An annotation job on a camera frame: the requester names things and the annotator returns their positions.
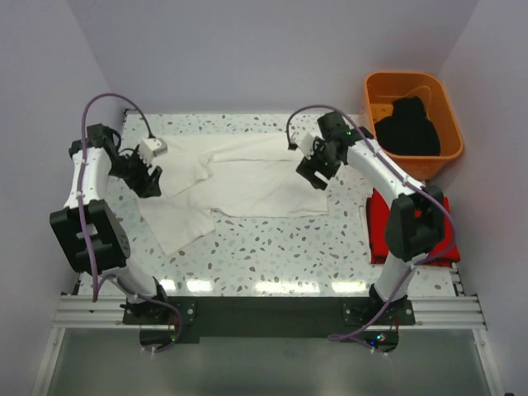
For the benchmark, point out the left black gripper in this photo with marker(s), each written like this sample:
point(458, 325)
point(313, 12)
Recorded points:
point(145, 185)

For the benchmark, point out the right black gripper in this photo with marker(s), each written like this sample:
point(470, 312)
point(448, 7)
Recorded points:
point(307, 168)

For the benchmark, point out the white t shirt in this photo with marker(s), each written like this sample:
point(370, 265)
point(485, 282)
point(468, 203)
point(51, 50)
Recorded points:
point(239, 175)

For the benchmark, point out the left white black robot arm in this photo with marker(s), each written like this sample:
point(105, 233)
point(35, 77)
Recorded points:
point(92, 238)

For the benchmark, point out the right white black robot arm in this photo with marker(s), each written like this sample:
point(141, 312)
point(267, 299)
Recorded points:
point(417, 215)

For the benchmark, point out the orange plastic bin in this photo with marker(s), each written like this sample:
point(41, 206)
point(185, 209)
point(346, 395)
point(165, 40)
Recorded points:
point(381, 89)

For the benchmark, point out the black garment in bin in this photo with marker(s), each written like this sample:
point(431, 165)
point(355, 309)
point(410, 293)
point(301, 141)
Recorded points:
point(407, 131)

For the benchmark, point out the folded red t shirt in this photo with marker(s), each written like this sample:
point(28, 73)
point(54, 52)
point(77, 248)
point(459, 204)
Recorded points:
point(377, 216)

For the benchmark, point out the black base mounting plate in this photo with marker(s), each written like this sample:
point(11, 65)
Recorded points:
point(187, 320)

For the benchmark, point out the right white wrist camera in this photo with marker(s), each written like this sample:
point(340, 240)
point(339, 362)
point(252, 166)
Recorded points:
point(305, 143)

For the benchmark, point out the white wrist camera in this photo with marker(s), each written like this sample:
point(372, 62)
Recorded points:
point(305, 143)
point(151, 148)

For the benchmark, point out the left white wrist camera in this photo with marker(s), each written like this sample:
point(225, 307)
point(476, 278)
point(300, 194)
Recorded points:
point(151, 148)

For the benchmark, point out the aluminium extrusion rail frame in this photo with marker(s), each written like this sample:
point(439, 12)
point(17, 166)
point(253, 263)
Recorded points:
point(453, 312)

